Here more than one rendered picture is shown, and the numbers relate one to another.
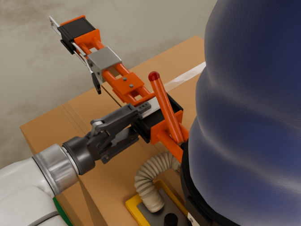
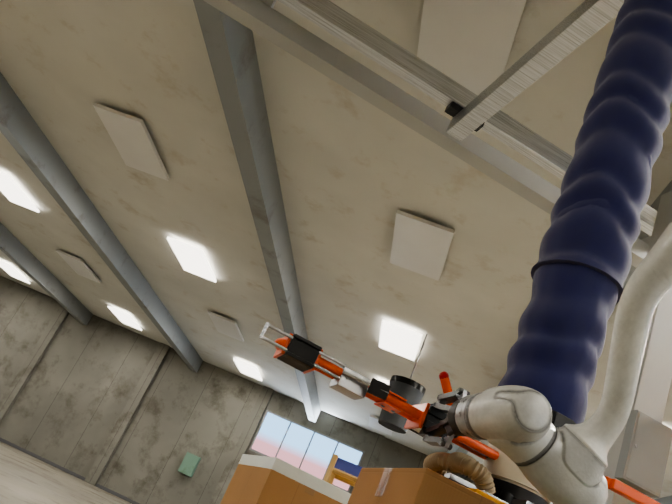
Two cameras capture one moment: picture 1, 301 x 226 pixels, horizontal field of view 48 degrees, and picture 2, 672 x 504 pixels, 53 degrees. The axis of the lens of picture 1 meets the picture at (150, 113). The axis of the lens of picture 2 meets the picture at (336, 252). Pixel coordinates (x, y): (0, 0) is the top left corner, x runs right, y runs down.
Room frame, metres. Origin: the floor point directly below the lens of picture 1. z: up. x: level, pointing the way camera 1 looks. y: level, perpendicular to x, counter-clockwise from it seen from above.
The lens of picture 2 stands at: (0.13, 1.52, 0.73)
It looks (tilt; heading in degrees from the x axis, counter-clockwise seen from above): 23 degrees up; 296
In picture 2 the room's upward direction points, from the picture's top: 25 degrees clockwise
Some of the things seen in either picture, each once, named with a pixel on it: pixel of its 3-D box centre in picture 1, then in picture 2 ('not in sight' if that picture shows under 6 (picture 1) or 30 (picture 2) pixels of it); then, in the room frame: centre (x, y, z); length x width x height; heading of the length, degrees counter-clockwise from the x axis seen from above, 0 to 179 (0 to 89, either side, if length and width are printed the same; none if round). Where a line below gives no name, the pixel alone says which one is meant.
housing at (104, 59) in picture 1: (105, 64); (349, 383); (0.64, 0.11, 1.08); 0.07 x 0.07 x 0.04; 36
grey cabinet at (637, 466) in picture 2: not in sight; (644, 453); (-0.08, -1.56, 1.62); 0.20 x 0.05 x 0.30; 37
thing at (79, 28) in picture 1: (81, 34); (297, 353); (0.75, 0.19, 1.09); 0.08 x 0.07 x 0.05; 36
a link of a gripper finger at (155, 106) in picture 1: (149, 106); not in sight; (0.48, 0.00, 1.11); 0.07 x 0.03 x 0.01; 127
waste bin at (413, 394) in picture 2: not in sight; (400, 405); (2.63, -7.52, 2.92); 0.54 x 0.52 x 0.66; 105
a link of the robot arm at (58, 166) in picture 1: (57, 167); (479, 416); (0.34, 0.18, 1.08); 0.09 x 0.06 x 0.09; 37
